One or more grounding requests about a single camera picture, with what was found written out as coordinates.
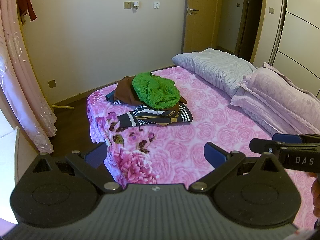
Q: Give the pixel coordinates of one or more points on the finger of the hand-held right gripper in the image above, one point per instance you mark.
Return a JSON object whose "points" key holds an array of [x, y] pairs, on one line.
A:
{"points": [[287, 138], [265, 145]]}

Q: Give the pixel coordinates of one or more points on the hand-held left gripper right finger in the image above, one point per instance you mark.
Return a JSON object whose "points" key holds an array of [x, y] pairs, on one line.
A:
{"points": [[215, 154]]}

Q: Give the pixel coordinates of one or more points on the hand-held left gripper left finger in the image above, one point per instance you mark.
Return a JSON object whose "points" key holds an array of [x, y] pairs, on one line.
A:
{"points": [[96, 153]]}

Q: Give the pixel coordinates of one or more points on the green knitted sweater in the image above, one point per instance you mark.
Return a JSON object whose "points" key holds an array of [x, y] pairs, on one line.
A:
{"points": [[155, 92]]}

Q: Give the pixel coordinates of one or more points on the person's right hand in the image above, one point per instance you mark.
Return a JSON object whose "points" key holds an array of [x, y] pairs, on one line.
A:
{"points": [[317, 197]]}

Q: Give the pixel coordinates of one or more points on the pink floral blanket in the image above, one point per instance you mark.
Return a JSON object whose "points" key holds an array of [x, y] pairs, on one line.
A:
{"points": [[200, 120]]}

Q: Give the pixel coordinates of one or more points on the pink folded quilt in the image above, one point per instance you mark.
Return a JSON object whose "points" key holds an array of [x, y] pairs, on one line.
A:
{"points": [[275, 92]]}

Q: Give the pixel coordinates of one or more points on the navy striped garment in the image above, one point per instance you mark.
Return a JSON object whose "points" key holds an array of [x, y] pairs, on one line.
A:
{"points": [[150, 118]]}

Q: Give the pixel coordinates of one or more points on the brown garment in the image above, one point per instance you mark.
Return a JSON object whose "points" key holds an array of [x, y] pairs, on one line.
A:
{"points": [[125, 90]]}

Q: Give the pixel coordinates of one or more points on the grey striped pillow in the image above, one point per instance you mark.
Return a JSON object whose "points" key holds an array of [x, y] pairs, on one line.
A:
{"points": [[215, 65]]}

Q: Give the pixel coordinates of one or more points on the pink curtain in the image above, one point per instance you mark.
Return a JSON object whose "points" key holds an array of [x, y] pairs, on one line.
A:
{"points": [[15, 67]]}

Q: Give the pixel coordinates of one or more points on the wooden door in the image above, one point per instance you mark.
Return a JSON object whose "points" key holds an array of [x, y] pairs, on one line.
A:
{"points": [[202, 30]]}

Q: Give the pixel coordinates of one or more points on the red hanging garment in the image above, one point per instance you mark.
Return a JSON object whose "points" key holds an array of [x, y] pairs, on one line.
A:
{"points": [[27, 0]]}

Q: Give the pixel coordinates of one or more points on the beige wall outlet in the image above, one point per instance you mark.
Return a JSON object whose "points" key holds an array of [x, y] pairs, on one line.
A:
{"points": [[52, 84]]}

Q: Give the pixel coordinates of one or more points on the white wall plug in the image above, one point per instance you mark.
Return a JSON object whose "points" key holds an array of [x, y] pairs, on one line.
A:
{"points": [[135, 5]]}

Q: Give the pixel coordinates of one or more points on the white wall panel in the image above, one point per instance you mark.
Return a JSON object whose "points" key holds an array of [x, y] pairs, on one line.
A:
{"points": [[156, 5]]}

